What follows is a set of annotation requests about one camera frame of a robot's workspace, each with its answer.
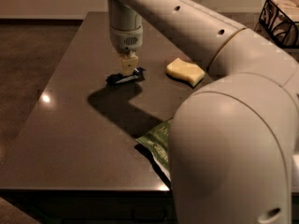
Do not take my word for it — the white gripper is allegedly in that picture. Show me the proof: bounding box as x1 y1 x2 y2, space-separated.
109 26 143 77

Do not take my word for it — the blue rxbar blueberry bar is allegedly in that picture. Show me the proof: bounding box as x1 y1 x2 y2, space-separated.
106 67 145 85

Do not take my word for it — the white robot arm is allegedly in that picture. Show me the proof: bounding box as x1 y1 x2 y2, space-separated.
118 0 298 224

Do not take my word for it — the yellow sponge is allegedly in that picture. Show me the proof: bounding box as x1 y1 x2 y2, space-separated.
165 58 205 87

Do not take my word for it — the green jalapeno chips bag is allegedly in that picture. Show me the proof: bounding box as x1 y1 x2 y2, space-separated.
136 119 172 180

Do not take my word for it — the black wire basket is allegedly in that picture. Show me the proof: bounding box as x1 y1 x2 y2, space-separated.
259 0 299 49

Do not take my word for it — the black drawer handle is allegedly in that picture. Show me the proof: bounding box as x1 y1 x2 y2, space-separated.
132 209 167 223

